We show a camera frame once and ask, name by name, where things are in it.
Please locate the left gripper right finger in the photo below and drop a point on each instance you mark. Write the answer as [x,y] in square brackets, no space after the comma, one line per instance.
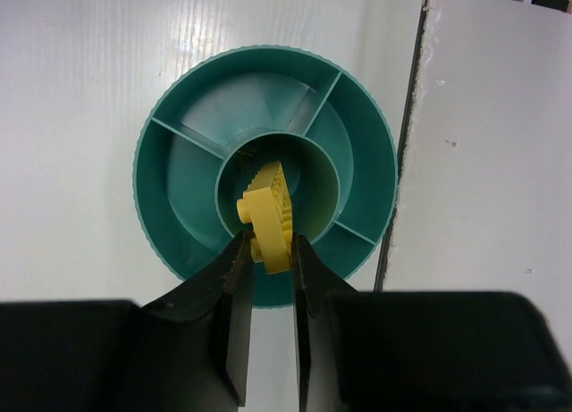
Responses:
[328,334]

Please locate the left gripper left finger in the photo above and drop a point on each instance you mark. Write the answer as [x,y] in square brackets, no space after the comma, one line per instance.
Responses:
[195,338]

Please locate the long yellow lego plate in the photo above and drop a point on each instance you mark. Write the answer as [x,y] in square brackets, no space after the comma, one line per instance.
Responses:
[267,207]

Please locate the teal divided round container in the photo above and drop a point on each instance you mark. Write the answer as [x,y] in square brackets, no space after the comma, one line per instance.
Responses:
[274,141]

